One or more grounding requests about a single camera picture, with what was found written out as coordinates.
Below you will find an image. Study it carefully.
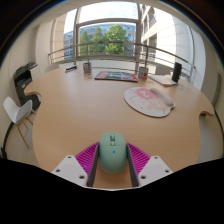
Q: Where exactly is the white chair with wooden legs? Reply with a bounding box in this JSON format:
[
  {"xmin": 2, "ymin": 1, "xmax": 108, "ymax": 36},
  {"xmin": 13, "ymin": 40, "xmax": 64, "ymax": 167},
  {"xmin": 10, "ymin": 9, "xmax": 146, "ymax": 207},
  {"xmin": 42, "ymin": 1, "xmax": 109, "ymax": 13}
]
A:
[{"xmin": 2, "ymin": 96, "xmax": 37, "ymax": 149}]

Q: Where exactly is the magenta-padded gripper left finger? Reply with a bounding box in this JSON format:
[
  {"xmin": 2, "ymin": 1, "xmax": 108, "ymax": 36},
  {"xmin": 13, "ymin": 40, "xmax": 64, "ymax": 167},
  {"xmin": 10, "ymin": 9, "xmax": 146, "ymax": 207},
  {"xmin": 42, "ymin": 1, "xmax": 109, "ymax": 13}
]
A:
[{"xmin": 51, "ymin": 142, "xmax": 101, "ymax": 188}]

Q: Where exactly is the small dark blue stapler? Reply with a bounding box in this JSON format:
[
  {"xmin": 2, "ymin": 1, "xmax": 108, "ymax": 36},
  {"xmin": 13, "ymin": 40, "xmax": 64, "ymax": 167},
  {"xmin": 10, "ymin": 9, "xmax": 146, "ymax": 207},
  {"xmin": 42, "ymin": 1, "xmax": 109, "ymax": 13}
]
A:
[{"xmin": 64, "ymin": 65, "xmax": 78, "ymax": 74}]

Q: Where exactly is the printed drink can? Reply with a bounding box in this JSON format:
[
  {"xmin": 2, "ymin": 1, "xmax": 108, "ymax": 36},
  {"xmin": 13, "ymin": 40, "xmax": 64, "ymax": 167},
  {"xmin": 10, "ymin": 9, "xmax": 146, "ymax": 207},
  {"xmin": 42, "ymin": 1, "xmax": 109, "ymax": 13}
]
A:
[{"xmin": 82, "ymin": 62, "xmax": 93, "ymax": 76}]

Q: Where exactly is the round pink white mouse pad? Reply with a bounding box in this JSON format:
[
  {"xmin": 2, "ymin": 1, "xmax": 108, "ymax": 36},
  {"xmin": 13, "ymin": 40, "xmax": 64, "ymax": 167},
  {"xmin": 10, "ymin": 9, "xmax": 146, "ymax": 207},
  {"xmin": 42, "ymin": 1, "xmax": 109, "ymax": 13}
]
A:
[{"xmin": 123, "ymin": 86, "xmax": 176, "ymax": 118}]

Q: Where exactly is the metal balcony railing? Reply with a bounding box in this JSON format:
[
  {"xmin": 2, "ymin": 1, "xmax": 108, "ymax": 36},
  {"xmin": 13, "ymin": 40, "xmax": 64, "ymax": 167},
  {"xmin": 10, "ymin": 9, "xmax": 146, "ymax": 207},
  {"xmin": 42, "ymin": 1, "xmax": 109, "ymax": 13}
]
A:
[{"xmin": 48, "ymin": 41, "xmax": 196, "ymax": 81}]

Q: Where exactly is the black office printer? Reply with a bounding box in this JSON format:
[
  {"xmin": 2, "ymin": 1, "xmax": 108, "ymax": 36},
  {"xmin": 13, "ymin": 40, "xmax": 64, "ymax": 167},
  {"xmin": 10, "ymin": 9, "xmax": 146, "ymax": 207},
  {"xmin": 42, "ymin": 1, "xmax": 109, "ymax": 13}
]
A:
[{"xmin": 13, "ymin": 61, "xmax": 42, "ymax": 111}]

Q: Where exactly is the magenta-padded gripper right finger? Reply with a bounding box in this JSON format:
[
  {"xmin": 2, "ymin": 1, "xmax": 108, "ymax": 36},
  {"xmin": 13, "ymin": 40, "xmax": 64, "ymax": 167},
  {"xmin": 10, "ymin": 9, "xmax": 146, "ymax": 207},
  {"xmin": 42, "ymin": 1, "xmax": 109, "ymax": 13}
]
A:
[{"xmin": 125, "ymin": 142, "xmax": 174, "ymax": 188}]

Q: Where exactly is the black cylindrical speaker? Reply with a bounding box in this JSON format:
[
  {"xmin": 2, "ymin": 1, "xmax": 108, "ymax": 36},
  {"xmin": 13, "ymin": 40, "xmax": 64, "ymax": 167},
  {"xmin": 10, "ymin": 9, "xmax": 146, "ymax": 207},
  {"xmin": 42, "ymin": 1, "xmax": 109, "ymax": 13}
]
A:
[{"xmin": 171, "ymin": 61, "xmax": 183, "ymax": 84}]

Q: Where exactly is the white mug with red print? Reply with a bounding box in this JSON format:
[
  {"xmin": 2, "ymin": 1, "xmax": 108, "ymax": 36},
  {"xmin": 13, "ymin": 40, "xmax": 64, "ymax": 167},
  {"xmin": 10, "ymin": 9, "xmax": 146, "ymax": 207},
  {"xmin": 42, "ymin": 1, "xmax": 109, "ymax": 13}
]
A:
[{"xmin": 137, "ymin": 66, "xmax": 149, "ymax": 80}]

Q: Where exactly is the grey-green door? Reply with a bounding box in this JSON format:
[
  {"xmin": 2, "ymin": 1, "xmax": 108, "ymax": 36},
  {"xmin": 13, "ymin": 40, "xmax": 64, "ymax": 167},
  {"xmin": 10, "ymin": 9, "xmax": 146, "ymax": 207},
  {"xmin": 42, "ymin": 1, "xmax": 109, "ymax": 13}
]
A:
[{"xmin": 213, "ymin": 73, "xmax": 222, "ymax": 104}]

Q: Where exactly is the red and grey magazine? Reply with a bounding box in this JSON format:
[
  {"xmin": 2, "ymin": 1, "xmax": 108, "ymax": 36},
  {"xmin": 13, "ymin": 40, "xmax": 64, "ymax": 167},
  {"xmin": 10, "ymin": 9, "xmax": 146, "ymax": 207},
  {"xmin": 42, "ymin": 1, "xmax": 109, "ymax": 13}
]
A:
[{"xmin": 93, "ymin": 70, "xmax": 139, "ymax": 83}]

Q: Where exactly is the mint green computer mouse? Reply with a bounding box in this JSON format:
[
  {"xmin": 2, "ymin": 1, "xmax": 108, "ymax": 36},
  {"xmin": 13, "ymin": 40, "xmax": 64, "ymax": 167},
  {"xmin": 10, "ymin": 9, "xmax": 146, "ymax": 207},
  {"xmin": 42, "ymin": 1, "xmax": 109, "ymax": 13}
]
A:
[{"xmin": 98, "ymin": 131, "xmax": 128, "ymax": 175}]

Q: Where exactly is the light blue book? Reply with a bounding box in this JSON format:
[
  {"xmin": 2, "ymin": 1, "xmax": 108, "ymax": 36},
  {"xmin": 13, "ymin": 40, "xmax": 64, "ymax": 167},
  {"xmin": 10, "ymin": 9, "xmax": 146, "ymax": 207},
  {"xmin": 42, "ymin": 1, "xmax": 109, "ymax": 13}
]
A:
[{"xmin": 148, "ymin": 73, "xmax": 179, "ymax": 87}]

